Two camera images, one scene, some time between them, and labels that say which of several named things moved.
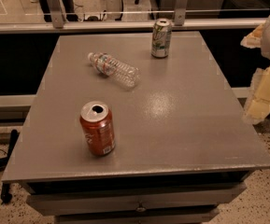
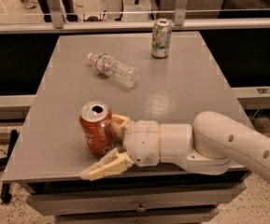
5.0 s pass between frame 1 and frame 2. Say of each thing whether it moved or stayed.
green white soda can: stayed
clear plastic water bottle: stayed
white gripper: moved
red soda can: stayed
